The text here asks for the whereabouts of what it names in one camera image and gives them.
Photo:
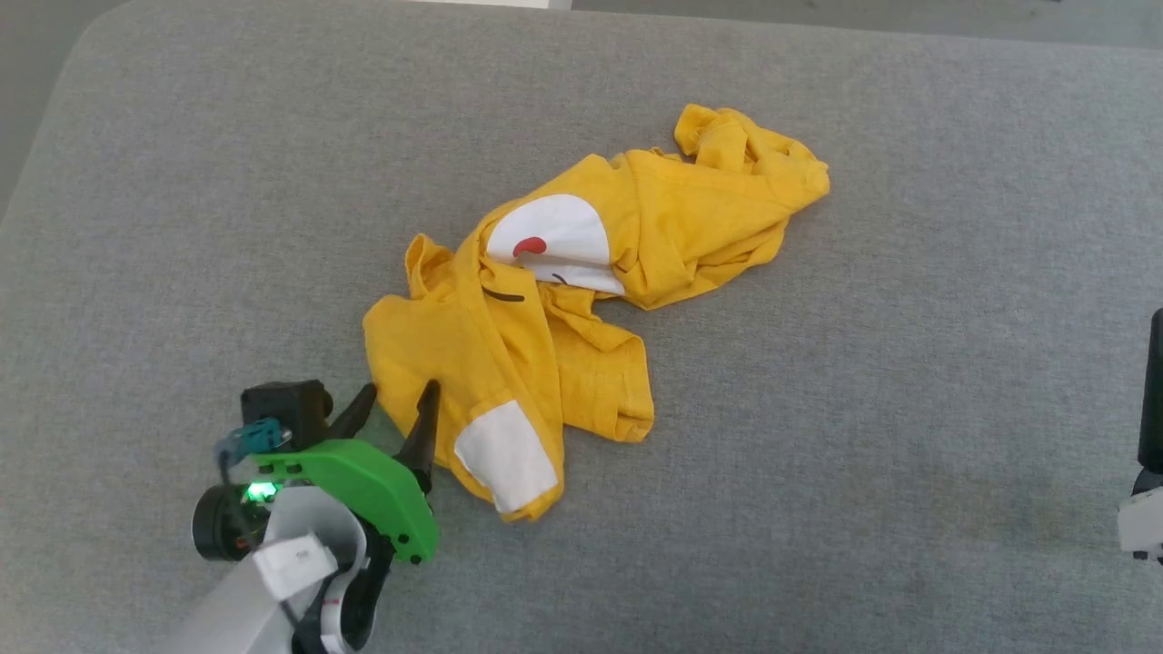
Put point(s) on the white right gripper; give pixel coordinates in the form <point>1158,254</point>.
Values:
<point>1143,525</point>

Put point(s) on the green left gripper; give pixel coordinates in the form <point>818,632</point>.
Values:
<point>363,481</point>

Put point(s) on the yellow T-shirt with white patches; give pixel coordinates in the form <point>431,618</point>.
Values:
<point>636,209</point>

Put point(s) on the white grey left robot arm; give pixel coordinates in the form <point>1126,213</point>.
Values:
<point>245,599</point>

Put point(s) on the grey fabric sofa cushion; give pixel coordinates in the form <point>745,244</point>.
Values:
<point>863,454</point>

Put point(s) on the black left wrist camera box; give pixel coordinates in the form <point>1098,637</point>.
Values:
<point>282,407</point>

